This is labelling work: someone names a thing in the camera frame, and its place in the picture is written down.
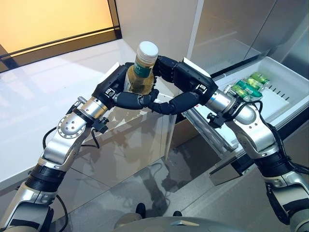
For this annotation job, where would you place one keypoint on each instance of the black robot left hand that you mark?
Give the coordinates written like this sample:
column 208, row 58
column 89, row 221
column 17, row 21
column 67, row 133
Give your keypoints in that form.
column 108, row 84

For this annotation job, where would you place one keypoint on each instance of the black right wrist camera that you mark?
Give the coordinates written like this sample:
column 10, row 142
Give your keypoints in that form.
column 217, row 120

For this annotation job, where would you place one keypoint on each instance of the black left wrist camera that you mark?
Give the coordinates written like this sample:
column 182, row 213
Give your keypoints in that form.
column 101, row 125

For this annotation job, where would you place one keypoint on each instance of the black robot right foot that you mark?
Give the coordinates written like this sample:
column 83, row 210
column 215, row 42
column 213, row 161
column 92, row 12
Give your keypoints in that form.
column 177, row 213

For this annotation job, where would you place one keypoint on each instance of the white counter cabinet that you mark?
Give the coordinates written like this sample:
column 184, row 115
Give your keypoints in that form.
column 48, row 91

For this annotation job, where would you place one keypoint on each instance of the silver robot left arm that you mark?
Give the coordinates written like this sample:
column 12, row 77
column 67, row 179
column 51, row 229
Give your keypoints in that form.
column 67, row 125

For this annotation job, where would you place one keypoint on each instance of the white fridge drawer bin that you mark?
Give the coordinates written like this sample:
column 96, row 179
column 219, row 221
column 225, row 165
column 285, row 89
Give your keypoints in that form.
column 277, row 106

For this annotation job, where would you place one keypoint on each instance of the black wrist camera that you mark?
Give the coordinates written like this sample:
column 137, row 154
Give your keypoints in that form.
column 217, row 120
column 101, row 125

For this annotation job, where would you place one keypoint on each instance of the orange lit window black frame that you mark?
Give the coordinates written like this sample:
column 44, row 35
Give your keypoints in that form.
column 48, row 21

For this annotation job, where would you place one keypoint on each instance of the brown flat panel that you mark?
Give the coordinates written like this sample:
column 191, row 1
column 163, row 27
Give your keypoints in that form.
column 187, row 130

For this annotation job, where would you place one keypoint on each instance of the steel fridge door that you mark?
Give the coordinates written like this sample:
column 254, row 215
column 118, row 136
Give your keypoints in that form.
column 224, row 29
column 285, row 19

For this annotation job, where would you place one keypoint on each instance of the black robot left foot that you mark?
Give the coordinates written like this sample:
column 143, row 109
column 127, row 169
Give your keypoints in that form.
column 140, row 211

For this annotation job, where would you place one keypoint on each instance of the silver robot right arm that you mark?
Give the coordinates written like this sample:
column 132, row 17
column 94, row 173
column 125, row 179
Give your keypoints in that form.
column 253, row 135

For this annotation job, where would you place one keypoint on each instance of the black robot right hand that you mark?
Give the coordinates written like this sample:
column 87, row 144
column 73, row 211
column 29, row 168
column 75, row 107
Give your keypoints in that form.
column 193, row 79

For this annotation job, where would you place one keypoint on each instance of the black robot foot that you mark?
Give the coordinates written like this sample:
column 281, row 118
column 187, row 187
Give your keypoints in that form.
column 140, row 211
column 177, row 213

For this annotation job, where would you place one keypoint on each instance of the white tall cabinet panel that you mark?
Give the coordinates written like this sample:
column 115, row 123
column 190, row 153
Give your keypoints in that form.
column 157, row 24

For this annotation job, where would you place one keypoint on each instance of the yellow tea bottle white cap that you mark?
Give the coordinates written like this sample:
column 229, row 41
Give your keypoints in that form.
column 142, row 79

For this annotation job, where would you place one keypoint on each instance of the dark green drink can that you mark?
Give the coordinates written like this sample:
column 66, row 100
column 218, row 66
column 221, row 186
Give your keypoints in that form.
column 251, row 89

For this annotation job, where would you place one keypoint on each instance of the light green drink can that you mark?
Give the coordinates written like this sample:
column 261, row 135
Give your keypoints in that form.
column 237, row 90
column 260, row 79

